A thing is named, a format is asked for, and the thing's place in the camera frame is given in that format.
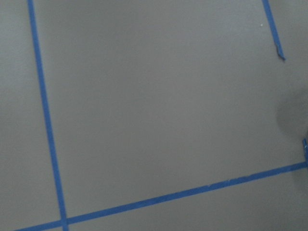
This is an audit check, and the brown paper table cover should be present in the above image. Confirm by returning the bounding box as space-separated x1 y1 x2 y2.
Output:
0 0 308 231

